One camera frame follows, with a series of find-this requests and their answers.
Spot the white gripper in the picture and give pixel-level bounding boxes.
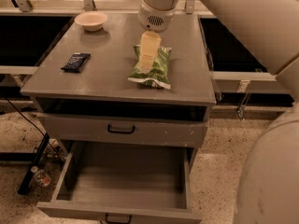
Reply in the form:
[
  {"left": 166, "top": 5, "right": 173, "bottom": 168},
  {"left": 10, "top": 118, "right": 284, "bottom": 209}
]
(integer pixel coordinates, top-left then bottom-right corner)
[{"left": 138, "top": 0, "right": 176, "bottom": 70}]

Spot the green jalapeno chip bag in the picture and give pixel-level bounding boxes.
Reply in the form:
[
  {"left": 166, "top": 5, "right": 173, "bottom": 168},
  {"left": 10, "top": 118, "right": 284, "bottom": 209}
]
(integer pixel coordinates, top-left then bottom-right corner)
[{"left": 128, "top": 45, "right": 172, "bottom": 90}]

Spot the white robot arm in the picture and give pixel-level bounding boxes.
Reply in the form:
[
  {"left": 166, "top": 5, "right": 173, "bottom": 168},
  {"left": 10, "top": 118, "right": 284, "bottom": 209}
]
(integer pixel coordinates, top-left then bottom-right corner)
[{"left": 139, "top": 0, "right": 299, "bottom": 224}]

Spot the closed grey upper drawer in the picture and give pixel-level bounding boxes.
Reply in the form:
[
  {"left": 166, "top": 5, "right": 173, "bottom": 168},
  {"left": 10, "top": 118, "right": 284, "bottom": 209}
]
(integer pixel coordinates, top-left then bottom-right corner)
[{"left": 38, "top": 113, "right": 207, "bottom": 147}]

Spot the grey drawer cabinet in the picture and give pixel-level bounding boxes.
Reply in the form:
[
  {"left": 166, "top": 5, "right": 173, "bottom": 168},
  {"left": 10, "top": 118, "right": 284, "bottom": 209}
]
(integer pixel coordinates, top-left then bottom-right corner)
[{"left": 21, "top": 12, "right": 217, "bottom": 224}]

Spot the open grey middle drawer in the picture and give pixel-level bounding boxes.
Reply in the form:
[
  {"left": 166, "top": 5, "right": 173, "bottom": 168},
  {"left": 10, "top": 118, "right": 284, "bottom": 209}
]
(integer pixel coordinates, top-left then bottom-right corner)
[{"left": 37, "top": 141, "right": 202, "bottom": 224}]

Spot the white paper bowl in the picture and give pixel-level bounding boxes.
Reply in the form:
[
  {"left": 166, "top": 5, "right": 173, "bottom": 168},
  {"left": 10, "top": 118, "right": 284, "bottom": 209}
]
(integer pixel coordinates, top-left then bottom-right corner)
[{"left": 75, "top": 11, "right": 108, "bottom": 32}]

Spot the dark blue snack packet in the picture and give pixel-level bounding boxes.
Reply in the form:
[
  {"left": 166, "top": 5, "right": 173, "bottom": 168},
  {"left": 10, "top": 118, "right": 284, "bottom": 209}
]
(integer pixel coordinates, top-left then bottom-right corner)
[{"left": 62, "top": 53, "right": 91, "bottom": 73}]

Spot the black metal floor leg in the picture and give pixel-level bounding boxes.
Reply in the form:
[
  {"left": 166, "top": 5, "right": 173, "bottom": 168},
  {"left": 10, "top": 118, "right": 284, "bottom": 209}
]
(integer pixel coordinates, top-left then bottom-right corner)
[{"left": 18, "top": 133, "right": 50, "bottom": 195}]

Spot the small plastic bottle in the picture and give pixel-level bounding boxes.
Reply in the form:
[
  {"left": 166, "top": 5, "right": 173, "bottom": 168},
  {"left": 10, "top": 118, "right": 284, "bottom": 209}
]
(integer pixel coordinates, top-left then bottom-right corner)
[{"left": 31, "top": 166, "right": 51, "bottom": 187}]

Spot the black upper drawer handle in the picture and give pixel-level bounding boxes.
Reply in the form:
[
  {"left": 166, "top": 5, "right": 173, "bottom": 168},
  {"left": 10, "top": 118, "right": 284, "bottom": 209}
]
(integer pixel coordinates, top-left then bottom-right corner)
[{"left": 107, "top": 124, "right": 135, "bottom": 134}]

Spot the black drawer handle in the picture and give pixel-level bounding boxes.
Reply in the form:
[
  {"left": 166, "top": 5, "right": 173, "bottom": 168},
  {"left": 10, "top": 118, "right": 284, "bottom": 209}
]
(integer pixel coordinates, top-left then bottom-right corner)
[
  {"left": 105, "top": 213, "right": 132, "bottom": 224},
  {"left": 107, "top": 124, "right": 135, "bottom": 134}
]

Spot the metal bracket under shelf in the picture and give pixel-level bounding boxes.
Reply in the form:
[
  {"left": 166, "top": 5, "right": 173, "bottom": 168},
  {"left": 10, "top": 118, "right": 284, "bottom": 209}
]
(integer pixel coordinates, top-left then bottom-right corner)
[{"left": 236, "top": 80, "right": 250, "bottom": 120}]

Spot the black cable on floor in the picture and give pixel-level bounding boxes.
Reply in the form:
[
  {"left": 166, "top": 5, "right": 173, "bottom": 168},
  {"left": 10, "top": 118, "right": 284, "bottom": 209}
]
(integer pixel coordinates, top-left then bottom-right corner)
[{"left": 4, "top": 97, "right": 64, "bottom": 163}]

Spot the black middle drawer handle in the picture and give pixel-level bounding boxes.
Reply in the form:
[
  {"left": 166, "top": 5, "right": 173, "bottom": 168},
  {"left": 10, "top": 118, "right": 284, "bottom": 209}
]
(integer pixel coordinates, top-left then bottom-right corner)
[{"left": 105, "top": 213, "right": 132, "bottom": 224}]

